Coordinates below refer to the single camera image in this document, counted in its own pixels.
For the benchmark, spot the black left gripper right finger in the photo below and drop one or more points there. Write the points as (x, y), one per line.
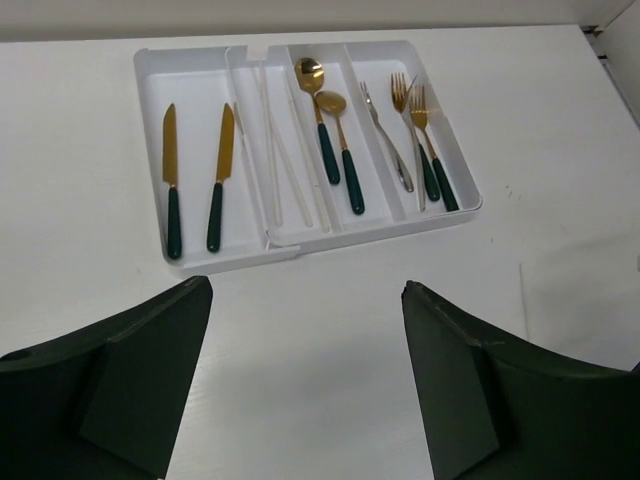
(495, 406)

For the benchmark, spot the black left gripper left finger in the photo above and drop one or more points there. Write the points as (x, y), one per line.
(105, 401)

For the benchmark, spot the silver fork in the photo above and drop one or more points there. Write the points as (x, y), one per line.
(421, 189)
(397, 162)

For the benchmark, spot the gold knife green handle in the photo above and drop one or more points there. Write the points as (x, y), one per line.
(170, 177)
(223, 172)

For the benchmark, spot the gold fork green handle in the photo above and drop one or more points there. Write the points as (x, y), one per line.
(428, 188)
(419, 114)

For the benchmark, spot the gold spoon green handle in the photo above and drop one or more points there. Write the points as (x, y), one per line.
(310, 76)
(335, 104)

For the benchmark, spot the white compartment cutlery tray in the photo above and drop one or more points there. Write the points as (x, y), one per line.
(200, 81)

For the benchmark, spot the aluminium rail right side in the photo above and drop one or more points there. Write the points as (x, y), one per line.
(591, 33)

